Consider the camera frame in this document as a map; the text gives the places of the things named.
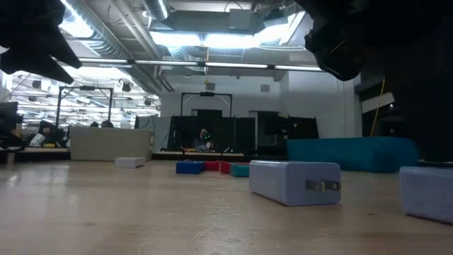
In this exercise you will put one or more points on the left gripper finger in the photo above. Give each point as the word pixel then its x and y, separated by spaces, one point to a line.
pixel 35 65
pixel 60 49

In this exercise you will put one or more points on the large lavender wall charger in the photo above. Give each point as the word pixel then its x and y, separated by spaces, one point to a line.
pixel 279 182

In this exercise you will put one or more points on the grey power strip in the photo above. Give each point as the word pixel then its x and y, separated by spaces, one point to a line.
pixel 428 195

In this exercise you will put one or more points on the small red rectangular box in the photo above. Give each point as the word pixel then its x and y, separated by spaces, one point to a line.
pixel 225 167
pixel 211 165

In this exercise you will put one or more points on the black background robot arm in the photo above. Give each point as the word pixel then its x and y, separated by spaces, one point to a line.
pixel 49 132

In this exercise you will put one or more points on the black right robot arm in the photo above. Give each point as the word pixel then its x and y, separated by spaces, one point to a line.
pixel 424 71

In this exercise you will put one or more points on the dark computer monitor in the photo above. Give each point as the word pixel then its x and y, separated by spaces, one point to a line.
pixel 7 117

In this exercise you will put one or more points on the person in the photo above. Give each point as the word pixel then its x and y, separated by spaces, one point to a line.
pixel 107 124
pixel 94 124
pixel 203 141

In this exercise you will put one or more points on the wooden workbench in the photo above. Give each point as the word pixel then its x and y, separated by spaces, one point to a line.
pixel 42 149

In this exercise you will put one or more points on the beige partition box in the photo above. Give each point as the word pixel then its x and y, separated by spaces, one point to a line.
pixel 109 143

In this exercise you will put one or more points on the black curtain panel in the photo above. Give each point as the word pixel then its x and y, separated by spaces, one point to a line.
pixel 301 129
pixel 184 131

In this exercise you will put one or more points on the long overhead light strip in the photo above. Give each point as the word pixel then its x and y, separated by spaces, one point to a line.
pixel 170 62

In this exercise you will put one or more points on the blue plastic tray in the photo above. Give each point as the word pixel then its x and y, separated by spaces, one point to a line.
pixel 354 154

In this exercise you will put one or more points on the grey curtain panel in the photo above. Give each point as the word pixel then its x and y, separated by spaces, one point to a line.
pixel 155 131

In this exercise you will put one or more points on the silver rectangular box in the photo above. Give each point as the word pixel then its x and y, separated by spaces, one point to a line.
pixel 129 162

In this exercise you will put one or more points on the small blue rectangular box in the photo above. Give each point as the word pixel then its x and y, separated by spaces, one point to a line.
pixel 190 167

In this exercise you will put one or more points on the small teal rectangular box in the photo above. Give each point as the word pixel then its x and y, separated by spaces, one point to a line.
pixel 240 170

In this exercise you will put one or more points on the black metal rig frame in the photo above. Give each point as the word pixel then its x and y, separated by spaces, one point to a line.
pixel 207 93
pixel 85 88

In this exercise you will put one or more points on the grey wall vent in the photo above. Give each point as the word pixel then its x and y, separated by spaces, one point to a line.
pixel 210 86
pixel 265 88

